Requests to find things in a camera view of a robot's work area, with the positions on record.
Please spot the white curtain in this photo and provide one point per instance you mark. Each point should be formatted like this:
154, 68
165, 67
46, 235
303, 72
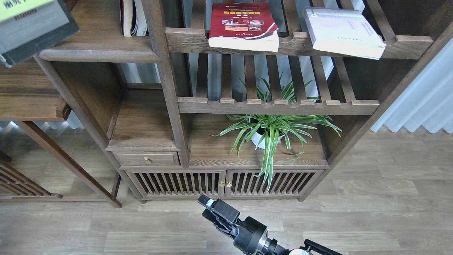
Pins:
428, 101

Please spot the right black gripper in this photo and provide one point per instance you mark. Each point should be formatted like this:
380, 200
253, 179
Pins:
250, 236

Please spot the red cover book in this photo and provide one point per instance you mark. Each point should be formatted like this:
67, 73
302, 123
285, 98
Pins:
243, 26

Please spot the green grey cover book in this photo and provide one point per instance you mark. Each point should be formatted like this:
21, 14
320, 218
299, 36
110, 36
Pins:
30, 26

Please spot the brass cabinet door knobs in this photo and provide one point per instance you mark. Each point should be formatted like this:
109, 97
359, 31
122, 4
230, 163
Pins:
225, 184

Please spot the dark wooden bookshelf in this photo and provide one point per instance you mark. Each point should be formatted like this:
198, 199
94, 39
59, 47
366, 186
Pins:
163, 96

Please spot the green spider plant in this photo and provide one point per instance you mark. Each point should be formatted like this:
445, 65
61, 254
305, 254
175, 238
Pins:
287, 124

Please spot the upright books on shelf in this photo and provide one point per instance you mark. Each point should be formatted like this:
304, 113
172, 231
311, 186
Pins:
133, 21

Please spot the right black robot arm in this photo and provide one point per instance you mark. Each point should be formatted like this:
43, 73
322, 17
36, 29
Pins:
309, 247

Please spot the white plant pot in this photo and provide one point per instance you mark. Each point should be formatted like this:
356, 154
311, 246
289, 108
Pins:
266, 138

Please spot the white lavender cover book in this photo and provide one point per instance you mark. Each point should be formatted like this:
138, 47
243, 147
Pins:
343, 31

